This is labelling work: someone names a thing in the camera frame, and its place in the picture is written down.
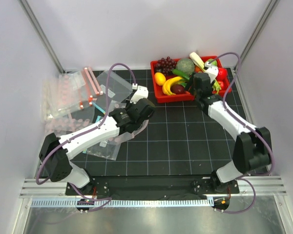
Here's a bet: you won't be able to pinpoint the green cantaloupe melon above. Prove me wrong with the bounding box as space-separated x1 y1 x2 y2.
175 58 195 76

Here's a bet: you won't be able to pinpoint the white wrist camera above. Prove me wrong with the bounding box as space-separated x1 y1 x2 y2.
130 85 149 104
205 61 219 83

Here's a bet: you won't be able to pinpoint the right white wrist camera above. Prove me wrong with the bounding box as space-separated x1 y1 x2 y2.
205 61 219 83

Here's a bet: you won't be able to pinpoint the yellow lemon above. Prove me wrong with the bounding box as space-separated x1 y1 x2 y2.
154 72 166 86

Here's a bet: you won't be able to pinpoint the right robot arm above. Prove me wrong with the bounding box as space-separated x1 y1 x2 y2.
185 73 273 193

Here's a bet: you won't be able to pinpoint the green leafy cabbage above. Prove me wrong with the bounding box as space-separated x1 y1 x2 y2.
207 58 218 67

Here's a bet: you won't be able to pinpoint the dark red apple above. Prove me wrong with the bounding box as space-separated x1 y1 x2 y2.
170 84 185 95

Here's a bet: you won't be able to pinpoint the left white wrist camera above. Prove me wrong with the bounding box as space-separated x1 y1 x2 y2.
130 85 149 104

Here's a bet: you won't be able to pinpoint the dark purple grapes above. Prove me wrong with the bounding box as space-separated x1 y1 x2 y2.
154 57 177 76

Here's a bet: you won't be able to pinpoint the orange zipper bag stack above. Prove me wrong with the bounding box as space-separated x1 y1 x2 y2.
42 67 104 120

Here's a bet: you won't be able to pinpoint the yellow banana bunch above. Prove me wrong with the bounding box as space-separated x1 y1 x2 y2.
162 77 185 96

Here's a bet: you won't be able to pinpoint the green chili pepper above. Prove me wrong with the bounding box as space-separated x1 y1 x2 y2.
171 69 190 80

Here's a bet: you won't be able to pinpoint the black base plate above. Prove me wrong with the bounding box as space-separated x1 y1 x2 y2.
65 174 240 202

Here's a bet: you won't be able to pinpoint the green celery stalk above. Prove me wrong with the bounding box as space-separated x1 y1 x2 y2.
189 52 221 94

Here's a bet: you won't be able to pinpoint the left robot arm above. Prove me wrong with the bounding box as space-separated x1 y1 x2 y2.
36 98 155 195

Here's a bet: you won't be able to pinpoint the pink dotted zip bag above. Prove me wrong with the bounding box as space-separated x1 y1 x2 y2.
108 98 155 145

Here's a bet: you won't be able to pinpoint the red tomato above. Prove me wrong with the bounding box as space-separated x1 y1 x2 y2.
218 81 225 90

